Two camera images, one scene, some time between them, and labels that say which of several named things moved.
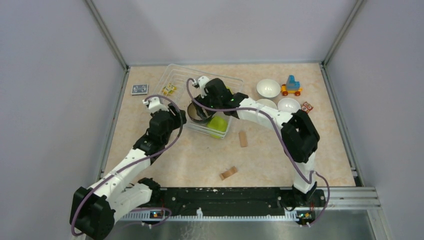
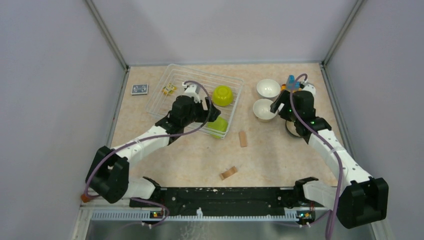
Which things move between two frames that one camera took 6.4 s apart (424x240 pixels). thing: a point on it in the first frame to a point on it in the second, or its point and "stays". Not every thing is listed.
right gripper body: (206, 99) to (285, 112)
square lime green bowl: (217, 126) stays
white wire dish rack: (179, 86) stays
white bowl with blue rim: (268, 88) stays
